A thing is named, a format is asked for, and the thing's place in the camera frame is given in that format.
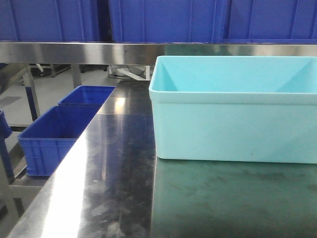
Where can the middle blue shelf crate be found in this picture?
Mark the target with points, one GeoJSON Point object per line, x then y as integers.
{"type": "Point", "coordinates": [167, 21]}

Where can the blue shelf crate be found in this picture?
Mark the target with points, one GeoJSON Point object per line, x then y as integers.
{"type": "Point", "coordinates": [49, 21]}
{"type": "Point", "coordinates": [271, 21]}
{"type": "Point", "coordinates": [167, 21]}

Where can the right blue shelf crate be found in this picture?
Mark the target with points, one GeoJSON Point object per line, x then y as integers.
{"type": "Point", "coordinates": [271, 21]}

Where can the left blue shelf crate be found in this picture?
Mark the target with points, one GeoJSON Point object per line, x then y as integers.
{"type": "Point", "coordinates": [49, 21]}

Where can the light cyan plastic bin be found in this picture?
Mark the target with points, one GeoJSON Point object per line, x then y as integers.
{"type": "Point", "coordinates": [235, 108]}

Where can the far blue floor crate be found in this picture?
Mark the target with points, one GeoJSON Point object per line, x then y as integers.
{"type": "Point", "coordinates": [87, 96]}

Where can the blue floor crate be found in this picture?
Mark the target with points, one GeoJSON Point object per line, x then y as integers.
{"type": "Point", "coordinates": [87, 96]}
{"type": "Point", "coordinates": [50, 137]}

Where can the dark green table mat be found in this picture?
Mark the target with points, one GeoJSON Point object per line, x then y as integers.
{"type": "Point", "coordinates": [211, 199]}

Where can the near blue floor crate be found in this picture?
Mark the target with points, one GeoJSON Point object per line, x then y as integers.
{"type": "Point", "coordinates": [50, 137]}

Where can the stainless steel shelf rail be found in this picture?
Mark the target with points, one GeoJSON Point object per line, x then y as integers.
{"type": "Point", "coordinates": [136, 54]}

